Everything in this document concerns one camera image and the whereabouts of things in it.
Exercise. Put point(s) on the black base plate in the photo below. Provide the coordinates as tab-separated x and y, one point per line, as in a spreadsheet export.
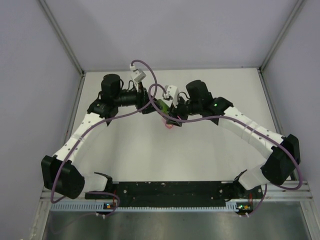
180	193

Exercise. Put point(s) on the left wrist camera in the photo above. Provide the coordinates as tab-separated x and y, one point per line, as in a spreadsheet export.
136	76

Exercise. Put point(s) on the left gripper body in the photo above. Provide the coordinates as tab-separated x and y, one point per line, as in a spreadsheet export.
141	98

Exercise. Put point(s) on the green pill bottle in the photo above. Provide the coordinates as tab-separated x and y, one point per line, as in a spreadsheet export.
163	106

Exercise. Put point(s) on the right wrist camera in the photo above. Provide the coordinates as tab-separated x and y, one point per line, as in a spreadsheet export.
171	93

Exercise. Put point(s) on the grey cable duct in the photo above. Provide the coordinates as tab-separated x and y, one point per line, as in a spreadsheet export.
93	206

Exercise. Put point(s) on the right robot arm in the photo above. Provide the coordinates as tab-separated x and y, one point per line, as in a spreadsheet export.
281	153

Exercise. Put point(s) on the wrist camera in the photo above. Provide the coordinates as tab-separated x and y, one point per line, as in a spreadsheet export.
171	93
136	76

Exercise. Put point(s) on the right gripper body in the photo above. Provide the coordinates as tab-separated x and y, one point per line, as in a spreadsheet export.
182	111

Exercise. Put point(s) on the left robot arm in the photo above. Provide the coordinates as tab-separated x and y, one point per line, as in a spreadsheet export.
67	172

